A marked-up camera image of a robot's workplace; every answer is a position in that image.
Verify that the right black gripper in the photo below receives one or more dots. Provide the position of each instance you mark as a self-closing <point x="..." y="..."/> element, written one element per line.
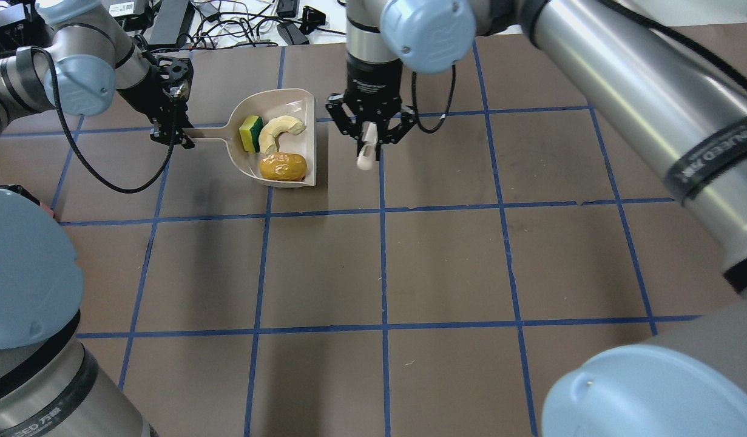
<point x="373" y="77"/>

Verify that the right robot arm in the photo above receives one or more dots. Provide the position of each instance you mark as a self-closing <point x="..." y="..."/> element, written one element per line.
<point x="489" y="261"/>

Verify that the beige hand brush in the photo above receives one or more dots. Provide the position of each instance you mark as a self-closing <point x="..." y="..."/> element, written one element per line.
<point x="366" y="157"/>

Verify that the pale fruit peel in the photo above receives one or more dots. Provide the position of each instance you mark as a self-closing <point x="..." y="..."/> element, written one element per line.
<point x="285" y="124"/>

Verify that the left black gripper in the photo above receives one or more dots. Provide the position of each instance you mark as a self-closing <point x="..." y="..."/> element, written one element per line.
<point x="144" y="95"/>

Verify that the beige plastic dustpan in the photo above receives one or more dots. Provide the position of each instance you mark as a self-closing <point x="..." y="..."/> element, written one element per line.
<point x="269" y="105"/>

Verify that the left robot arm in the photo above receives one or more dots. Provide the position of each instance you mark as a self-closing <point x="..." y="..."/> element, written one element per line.
<point x="50" y="383"/>

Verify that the yellow green sponge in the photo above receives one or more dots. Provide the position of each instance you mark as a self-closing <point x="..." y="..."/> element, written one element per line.
<point x="249" y="132"/>

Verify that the brown potato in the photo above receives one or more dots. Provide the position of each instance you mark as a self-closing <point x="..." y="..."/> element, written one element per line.
<point x="283" y="166"/>

